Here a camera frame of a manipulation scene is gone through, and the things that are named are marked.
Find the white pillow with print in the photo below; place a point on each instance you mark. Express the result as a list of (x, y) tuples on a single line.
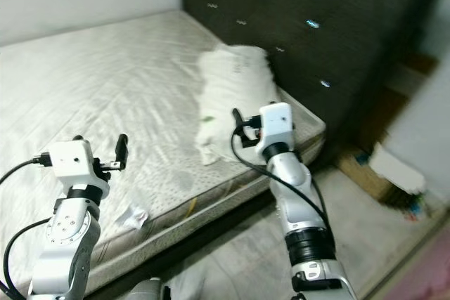
[(228, 89)]

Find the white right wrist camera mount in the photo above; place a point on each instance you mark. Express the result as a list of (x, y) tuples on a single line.
[(275, 124)]

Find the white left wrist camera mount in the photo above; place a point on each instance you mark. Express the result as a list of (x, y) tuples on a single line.
[(74, 163)]

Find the brown cardboard box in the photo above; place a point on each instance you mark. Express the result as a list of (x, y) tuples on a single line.
[(355, 170)]

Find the quilted white mattress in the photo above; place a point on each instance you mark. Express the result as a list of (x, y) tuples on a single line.
[(98, 82)]

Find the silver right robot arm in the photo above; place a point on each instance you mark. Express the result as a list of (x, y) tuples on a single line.
[(299, 194)]

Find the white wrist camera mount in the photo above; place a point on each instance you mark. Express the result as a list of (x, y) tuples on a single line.
[(74, 163), (275, 124)]

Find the white tissue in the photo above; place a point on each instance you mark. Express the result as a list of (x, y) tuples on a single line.
[(132, 218)]

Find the silver left robot leg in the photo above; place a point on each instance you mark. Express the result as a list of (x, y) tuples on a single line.
[(148, 290)]

